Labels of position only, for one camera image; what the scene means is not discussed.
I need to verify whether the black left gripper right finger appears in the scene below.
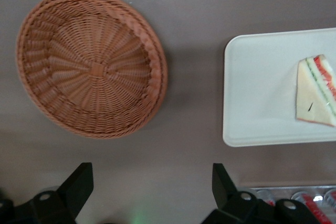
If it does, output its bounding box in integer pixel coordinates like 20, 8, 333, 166
202, 163, 264, 224

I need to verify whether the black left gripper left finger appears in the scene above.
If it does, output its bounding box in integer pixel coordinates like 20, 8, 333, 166
31, 162, 95, 224

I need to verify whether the triangular sandwich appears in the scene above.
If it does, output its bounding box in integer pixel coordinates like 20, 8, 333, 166
296, 54, 336, 127

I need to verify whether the beige plastic tray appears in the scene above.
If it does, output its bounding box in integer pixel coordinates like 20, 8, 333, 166
222, 27, 336, 148

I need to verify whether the round brown wicker basket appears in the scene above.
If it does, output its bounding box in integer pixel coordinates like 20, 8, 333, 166
16, 0, 169, 140

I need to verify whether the clear acrylic bottle rack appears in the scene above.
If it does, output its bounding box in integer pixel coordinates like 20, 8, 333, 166
241, 186, 336, 224

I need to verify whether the red cola bottle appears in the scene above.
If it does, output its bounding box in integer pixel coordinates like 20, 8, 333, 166
291, 191, 334, 224

